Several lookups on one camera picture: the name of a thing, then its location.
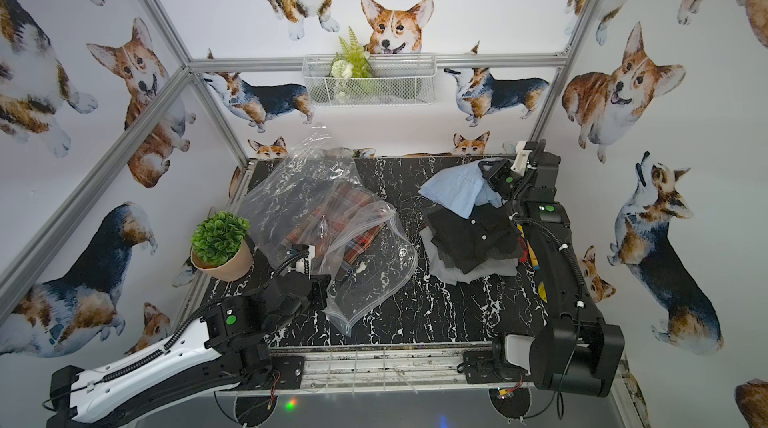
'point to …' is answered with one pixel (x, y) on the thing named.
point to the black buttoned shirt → (487, 234)
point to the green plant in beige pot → (221, 247)
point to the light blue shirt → (460, 188)
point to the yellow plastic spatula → (532, 254)
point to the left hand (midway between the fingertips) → (337, 276)
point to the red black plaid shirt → (525, 254)
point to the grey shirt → (500, 266)
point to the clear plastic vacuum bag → (318, 195)
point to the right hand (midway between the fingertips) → (476, 157)
